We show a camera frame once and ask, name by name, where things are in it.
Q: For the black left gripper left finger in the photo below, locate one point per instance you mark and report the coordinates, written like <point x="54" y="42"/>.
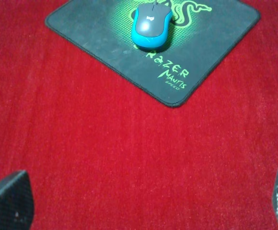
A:
<point x="16" y="202"/>

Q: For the red velvet tablecloth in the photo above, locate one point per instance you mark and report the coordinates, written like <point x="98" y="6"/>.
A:
<point x="103" y="155"/>

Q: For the black green Razer mouse pad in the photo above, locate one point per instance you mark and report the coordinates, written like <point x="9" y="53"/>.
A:
<point x="200" y="35"/>

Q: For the grey blue computer mouse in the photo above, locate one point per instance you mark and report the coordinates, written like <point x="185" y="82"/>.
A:
<point x="151" y="25"/>

